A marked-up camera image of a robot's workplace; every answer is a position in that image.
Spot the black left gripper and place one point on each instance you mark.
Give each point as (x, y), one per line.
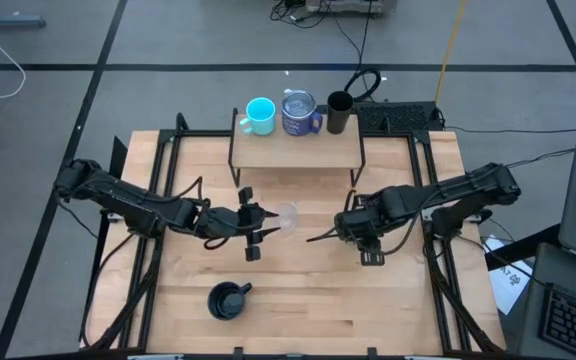
(228, 222)

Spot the grey table foot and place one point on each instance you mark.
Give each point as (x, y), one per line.
(3, 21)

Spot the purple steel mug white lettering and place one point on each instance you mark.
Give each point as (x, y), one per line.
(300, 117)

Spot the black perforated metal box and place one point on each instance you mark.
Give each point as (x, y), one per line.
(393, 117)

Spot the white paper sheet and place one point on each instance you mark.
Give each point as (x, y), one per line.
(510, 285)

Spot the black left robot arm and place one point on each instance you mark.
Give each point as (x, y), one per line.
(118, 197)

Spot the clear glass cup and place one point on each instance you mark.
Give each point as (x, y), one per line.
(288, 217)

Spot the black aluminium table frame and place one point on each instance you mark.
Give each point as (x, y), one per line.
(198, 133)

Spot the laptop with black keyboard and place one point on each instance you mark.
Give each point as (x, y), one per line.
(573, 320)

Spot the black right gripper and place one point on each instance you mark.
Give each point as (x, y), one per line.
(363, 222)

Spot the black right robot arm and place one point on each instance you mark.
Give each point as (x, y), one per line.
(468, 187)

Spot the grey device box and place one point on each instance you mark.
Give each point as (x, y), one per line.
(348, 5)

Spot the teal plastic mug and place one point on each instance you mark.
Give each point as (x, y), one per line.
(260, 117)

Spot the wooden shelf black metal legs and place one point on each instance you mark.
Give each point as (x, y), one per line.
(293, 150)

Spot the tall black cup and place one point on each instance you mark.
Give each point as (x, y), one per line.
(339, 112)

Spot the navy speckled enamel mug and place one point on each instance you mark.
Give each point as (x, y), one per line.
(228, 302)

